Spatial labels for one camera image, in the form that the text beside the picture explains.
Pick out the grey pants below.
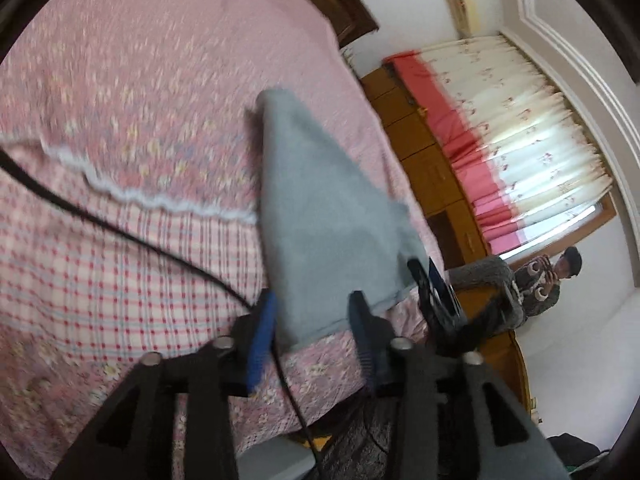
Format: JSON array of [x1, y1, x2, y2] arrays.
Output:
[[257, 89, 427, 351]]

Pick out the wooden cabinet under window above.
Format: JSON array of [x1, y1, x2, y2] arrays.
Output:
[[360, 66, 534, 414]]

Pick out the seated person in grey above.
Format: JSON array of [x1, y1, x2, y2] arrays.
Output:
[[447, 246, 582, 336]]

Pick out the red and white curtain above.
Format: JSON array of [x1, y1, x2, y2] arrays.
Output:
[[384, 35, 613, 257]]

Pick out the pink floral bedspread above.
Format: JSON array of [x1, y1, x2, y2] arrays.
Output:
[[1, 0, 442, 478]]

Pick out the black cable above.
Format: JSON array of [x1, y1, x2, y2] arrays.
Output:
[[0, 148, 327, 480]]

